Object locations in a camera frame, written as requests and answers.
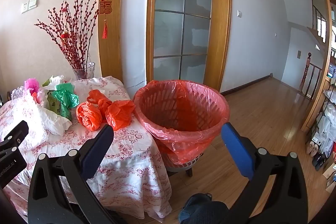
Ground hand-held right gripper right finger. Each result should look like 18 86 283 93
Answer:
220 122 309 224

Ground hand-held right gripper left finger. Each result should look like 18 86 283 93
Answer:
28 124 114 224

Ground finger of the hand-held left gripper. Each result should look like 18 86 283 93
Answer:
0 120 29 161

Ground orange plastic bag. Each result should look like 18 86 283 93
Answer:
76 101 103 132
87 90 136 131

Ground clear crinkled plastic bag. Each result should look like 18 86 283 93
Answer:
7 85 36 109

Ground translucent white plastic bag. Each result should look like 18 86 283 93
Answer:
25 89 72 136

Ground pink plastic bag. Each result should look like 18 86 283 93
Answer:
24 78 40 94

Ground dark green plastic bag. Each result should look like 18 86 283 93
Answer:
50 83 80 119

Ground red plastic mesh basket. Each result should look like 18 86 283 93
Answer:
134 80 230 172

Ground floral white tablecloth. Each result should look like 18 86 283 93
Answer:
0 76 172 219

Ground black stool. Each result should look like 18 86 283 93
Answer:
168 154 204 178

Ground opaque white plastic bag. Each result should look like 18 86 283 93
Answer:
42 75 72 90

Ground person's jeans leg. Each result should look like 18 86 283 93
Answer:
178 193 229 224

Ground pair of beige shoes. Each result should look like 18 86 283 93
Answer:
306 140 319 156

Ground clear glass vase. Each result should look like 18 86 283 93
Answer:
72 62 95 81

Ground pair of black shoes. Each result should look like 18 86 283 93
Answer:
312 152 327 171

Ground red berry branches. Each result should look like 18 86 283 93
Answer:
34 0 100 71

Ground small red lantern ornament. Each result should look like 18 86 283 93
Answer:
60 32 69 52

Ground frosted glass panel door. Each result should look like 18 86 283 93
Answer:
153 0 213 80

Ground wooden staircase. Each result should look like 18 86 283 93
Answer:
307 0 328 43

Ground wire shoe rack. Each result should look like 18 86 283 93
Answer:
306 88 336 159

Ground wooden doorway post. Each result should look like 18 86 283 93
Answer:
301 0 336 133

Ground wooden wall trim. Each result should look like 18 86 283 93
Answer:
98 0 125 83

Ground wooden door frame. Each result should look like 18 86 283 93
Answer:
146 0 233 93

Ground red tasselled wall hanging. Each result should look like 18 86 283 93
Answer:
99 0 113 39

